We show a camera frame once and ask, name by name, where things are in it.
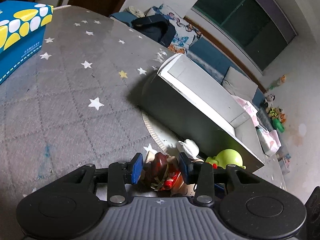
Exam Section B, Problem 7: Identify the white plush rabbit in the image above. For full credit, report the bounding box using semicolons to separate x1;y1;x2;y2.
176;139;200;159

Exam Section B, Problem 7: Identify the green round toy figure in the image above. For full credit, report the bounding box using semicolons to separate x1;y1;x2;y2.
206;149;246;169

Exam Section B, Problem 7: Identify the red dress doll figure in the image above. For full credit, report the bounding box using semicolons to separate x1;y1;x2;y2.
139;151;195;197

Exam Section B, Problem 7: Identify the round white paper plate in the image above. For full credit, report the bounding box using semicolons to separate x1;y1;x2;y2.
142;111;179;157

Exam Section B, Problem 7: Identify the white grey cardboard box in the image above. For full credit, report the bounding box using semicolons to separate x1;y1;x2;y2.
139;54;265;172

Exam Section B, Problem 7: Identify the pink white wipes pack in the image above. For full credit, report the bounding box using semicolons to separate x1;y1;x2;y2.
256;126;281;157

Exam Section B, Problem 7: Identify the pink plastic bag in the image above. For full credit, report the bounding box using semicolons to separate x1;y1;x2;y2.
232;95;259;127

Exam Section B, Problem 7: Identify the grey star pattern tablecloth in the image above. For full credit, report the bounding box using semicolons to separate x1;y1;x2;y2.
1;6;171;239

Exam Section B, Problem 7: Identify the clear plastic toy bin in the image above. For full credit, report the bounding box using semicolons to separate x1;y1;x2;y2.
276;145;291;175

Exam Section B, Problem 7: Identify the grey cushion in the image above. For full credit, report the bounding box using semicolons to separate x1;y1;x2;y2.
222;67;258;102

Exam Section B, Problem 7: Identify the panda plush toy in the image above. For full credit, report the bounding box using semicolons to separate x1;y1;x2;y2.
260;94;275;113

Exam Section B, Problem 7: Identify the blue sofa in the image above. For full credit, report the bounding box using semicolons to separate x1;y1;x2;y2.
110;11;265;109

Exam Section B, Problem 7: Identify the butterfly print pillow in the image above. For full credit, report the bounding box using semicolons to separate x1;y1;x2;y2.
146;4;202;54

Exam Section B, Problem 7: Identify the dark blue backpack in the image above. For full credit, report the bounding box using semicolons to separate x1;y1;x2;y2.
131;14;176;48

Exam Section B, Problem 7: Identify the dark window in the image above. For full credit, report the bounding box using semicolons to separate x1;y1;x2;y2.
193;0;296;71

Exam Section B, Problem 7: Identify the blue yellow tissue box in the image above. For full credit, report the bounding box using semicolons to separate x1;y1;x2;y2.
0;0;54;83

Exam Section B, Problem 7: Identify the green toy ring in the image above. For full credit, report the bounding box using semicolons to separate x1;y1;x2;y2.
272;117;286;133

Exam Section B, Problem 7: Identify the orange flower wall decoration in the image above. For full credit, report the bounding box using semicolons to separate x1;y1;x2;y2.
267;75;286;91

